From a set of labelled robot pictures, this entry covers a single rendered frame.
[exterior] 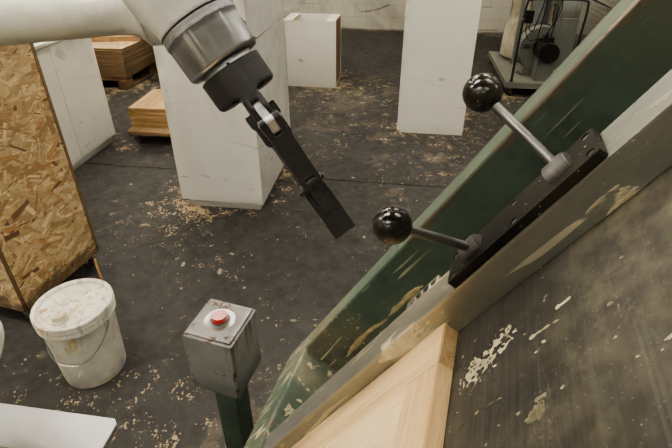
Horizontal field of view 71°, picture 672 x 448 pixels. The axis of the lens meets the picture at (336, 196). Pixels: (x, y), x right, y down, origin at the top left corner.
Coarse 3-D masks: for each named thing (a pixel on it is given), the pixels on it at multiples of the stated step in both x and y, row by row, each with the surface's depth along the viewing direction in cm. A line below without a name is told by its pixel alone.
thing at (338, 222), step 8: (328, 192) 57; (312, 200) 57; (336, 200) 57; (320, 208) 57; (336, 208) 57; (320, 216) 57; (328, 216) 57; (336, 216) 58; (344, 216) 58; (328, 224) 57; (336, 224) 58; (344, 224) 58; (352, 224) 58; (336, 232) 58; (344, 232) 58
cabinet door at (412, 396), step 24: (432, 336) 53; (456, 336) 52; (408, 360) 55; (432, 360) 49; (384, 384) 57; (408, 384) 50; (432, 384) 46; (360, 408) 59; (384, 408) 53; (408, 408) 47; (432, 408) 43; (312, 432) 70; (336, 432) 61; (360, 432) 55; (384, 432) 49; (408, 432) 44; (432, 432) 41
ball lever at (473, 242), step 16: (384, 208) 44; (400, 208) 44; (384, 224) 43; (400, 224) 43; (384, 240) 44; (400, 240) 44; (432, 240) 47; (448, 240) 47; (480, 240) 49; (464, 256) 49
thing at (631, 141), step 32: (608, 128) 41; (640, 128) 37; (608, 160) 38; (640, 160) 38; (576, 192) 41; (608, 192) 40; (544, 224) 43; (576, 224) 42; (512, 256) 46; (544, 256) 44; (448, 288) 51; (480, 288) 49; (512, 288) 47; (416, 320) 54; (448, 320) 52; (384, 352) 58; (352, 384) 63; (288, 416) 80; (320, 416) 68
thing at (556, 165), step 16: (480, 80) 45; (496, 80) 45; (464, 96) 46; (480, 96) 45; (496, 96) 45; (480, 112) 47; (496, 112) 45; (512, 128) 44; (528, 144) 44; (544, 160) 43; (560, 160) 41; (544, 176) 43
